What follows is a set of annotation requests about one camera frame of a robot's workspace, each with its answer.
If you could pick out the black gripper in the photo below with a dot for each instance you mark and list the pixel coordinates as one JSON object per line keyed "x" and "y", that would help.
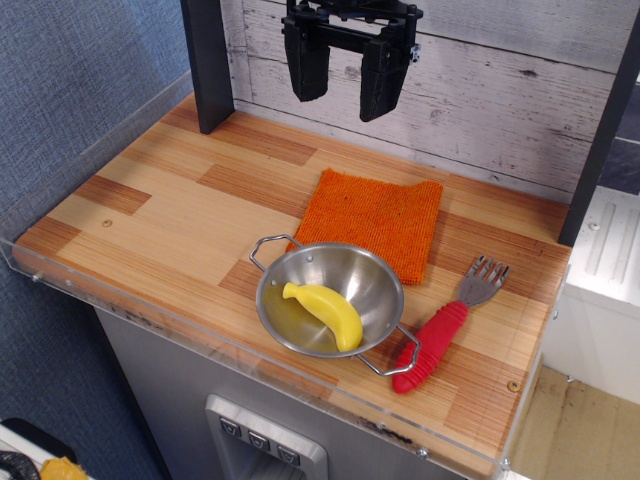
{"x": 384, "y": 31}

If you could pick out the small steel bowl with handles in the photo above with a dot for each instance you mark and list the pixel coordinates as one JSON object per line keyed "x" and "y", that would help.
{"x": 360, "y": 276}

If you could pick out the yellow toy banana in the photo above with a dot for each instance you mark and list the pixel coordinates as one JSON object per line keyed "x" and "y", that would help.
{"x": 332, "y": 309}

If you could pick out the red handled toy fork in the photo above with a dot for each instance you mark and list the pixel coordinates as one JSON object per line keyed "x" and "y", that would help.
{"x": 481, "y": 282}

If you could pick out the orange woven cloth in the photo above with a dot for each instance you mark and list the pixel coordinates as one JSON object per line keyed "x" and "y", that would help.
{"x": 395, "y": 222}

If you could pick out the clear acrylic table guard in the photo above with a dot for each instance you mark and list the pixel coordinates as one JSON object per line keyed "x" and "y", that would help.
{"x": 184, "y": 234}

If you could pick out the grey toy cabinet front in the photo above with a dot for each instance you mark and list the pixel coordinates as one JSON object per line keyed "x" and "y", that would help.
{"x": 171, "y": 382}

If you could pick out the white ribbed side counter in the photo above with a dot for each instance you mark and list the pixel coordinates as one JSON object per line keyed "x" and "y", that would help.
{"x": 593, "y": 332}

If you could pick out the silver button dispenser panel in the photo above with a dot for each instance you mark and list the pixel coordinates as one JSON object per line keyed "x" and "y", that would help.
{"x": 251, "y": 446}

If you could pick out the black and yellow object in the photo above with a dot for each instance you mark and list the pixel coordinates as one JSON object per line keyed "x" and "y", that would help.
{"x": 28, "y": 452}

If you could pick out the dark right upright post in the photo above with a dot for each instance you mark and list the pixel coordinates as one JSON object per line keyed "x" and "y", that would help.
{"x": 615, "y": 107}

